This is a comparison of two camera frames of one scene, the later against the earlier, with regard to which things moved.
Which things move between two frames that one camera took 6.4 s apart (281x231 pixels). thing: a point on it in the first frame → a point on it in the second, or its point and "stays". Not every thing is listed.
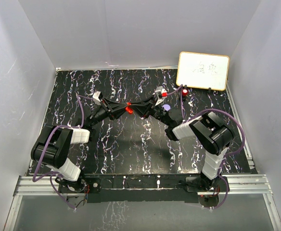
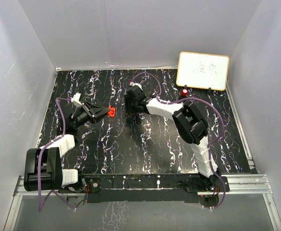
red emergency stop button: [185, 92] stays
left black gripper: [119, 109] → [96, 109]
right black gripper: [143, 109] → [129, 109]
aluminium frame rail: [242, 185] stays
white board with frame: [203, 70] stays
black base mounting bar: [118, 187] stays
